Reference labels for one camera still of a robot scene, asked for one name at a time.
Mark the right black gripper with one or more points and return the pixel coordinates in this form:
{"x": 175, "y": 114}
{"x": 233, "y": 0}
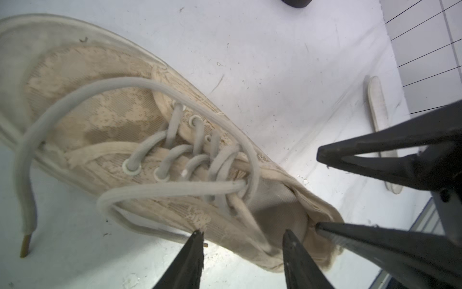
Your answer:
{"x": 424, "y": 153}

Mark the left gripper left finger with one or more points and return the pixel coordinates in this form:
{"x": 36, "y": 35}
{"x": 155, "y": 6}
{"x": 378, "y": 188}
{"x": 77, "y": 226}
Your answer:
{"x": 186, "y": 269}

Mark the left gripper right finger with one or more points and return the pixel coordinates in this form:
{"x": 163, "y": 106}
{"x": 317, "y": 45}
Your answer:
{"x": 301, "y": 271}

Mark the aluminium mounting rail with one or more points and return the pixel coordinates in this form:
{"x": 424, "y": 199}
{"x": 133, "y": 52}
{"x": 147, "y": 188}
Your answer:
{"x": 413, "y": 259}

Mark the metal jewelry stand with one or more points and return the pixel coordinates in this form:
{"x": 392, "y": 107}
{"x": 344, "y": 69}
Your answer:
{"x": 297, "y": 3}

